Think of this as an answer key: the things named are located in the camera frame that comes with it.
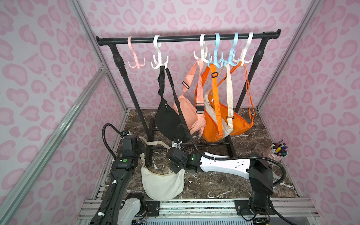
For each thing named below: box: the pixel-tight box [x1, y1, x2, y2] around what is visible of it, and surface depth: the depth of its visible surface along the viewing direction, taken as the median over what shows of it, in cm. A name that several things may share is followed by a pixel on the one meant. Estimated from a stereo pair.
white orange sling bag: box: [203, 63, 235, 139], surface depth 69 cm
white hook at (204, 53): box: [193, 33, 210, 64], surface depth 56 cm
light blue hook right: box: [224, 32, 240, 67], surface depth 58 cm
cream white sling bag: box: [138, 136, 186, 202], surface depth 82 cm
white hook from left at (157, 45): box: [150, 34, 169, 70], surface depth 57 cm
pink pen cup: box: [262, 142, 289, 162], surface depth 84 cm
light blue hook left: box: [208, 32, 224, 68], surface depth 58 cm
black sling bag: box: [155, 65, 191, 144], surface depth 70 cm
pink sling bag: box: [172, 59, 206, 137], surface depth 76 cm
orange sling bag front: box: [194, 63, 246, 143], surface depth 79 cm
